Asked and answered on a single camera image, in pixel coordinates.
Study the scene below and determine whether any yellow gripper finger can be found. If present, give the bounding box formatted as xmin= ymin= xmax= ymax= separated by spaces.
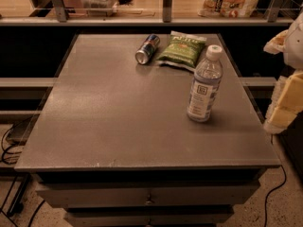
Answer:
xmin=263 ymin=30 xmax=288 ymax=55

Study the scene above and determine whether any silver blue drink can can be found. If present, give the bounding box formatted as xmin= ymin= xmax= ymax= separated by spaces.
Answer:
xmin=135 ymin=34 xmax=160 ymax=64

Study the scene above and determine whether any black cables left floor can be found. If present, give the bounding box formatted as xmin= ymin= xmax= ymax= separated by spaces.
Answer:
xmin=0 ymin=115 xmax=46 ymax=227

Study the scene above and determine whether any green chip bag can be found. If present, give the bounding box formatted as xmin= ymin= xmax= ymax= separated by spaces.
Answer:
xmin=156 ymin=31 xmax=206 ymax=72

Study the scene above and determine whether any colourful snack bag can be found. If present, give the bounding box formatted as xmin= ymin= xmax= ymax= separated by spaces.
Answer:
xmin=198 ymin=0 xmax=258 ymax=18

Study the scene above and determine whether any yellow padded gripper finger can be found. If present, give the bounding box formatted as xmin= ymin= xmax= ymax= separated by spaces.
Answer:
xmin=263 ymin=71 xmax=303 ymax=134

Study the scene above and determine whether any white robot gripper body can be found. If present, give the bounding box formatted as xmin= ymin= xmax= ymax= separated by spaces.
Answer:
xmin=283 ymin=13 xmax=303 ymax=70

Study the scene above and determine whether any black cable right floor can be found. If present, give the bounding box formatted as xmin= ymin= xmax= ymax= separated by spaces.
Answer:
xmin=262 ymin=165 xmax=288 ymax=227

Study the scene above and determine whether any metal drawer knob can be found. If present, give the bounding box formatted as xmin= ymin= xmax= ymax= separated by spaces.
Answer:
xmin=145 ymin=196 xmax=154 ymax=206

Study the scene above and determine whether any clear blue plastic water bottle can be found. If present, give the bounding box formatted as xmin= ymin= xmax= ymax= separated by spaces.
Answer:
xmin=187 ymin=44 xmax=223 ymax=122

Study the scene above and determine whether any clear plastic storage box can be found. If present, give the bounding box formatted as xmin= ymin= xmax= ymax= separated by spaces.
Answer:
xmin=81 ymin=0 xmax=117 ymax=17

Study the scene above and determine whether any grey metal shelf rail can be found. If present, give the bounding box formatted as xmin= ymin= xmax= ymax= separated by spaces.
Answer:
xmin=0 ymin=0 xmax=294 ymax=26

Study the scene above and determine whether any grey drawer cabinet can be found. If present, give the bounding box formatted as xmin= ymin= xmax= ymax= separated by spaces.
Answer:
xmin=16 ymin=34 xmax=279 ymax=227

